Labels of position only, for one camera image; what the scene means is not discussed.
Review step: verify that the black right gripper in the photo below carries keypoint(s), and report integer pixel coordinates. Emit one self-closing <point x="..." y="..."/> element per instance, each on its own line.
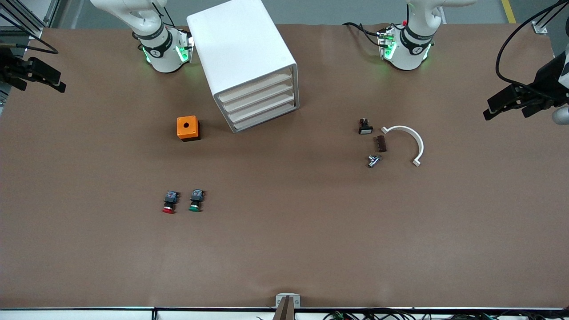
<point x="9" y="68"/>

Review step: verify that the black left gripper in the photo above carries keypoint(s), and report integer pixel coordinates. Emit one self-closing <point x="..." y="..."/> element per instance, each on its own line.
<point x="547" y="79"/>

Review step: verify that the red mushroom push button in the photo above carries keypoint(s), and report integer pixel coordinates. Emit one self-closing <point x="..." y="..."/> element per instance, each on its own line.
<point x="170" y="200"/>

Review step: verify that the white plastic drawer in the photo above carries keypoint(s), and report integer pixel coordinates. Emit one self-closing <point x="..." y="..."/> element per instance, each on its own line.
<point x="255" y="85"/>
<point x="264" y="106"/>
<point x="260" y="94"/>
<point x="266" y="116"/>

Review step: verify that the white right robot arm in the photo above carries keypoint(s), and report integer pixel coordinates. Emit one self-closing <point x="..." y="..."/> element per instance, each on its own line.
<point x="155" y="26"/>

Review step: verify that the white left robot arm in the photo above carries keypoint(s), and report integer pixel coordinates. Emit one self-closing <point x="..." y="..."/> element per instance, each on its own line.
<point x="415" y="31"/>

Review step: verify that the green mushroom push button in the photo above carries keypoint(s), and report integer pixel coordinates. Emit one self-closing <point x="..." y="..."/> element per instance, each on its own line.
<point x="196" y="199"/>

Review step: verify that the white drawer cabinet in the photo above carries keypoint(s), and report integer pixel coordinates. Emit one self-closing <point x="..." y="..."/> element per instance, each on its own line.
<point x="240" y="44"/>

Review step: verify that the white half-round pipe clamp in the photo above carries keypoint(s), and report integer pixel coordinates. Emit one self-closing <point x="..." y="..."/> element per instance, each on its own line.
<point x="418" y="140"/>

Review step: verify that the brown ribbed block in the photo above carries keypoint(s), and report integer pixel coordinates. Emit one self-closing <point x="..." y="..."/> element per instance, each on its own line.
<point x="382" y="144"/>

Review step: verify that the silver metal fitting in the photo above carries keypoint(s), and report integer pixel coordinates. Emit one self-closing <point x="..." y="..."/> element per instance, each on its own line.
<point x="374" y="161"/>

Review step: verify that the aluminium frame profile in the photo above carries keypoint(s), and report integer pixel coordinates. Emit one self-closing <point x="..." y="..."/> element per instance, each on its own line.
<point x="26" y="18"/>
<point x="544" y="20"/>

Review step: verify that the orange button enclosure box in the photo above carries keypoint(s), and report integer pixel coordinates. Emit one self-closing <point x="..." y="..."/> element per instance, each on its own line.
<point x="186" y="126"/>

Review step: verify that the black switch with white face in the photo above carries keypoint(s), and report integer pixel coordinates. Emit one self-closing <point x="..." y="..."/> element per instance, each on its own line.
<point x="365" y="128"/>

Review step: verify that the white table edge rail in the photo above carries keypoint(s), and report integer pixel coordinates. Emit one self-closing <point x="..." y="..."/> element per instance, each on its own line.
<point x="89" y="314"/>

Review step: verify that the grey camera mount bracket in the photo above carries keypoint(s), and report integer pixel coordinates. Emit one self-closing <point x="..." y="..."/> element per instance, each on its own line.
<point x="287" y="302"/>

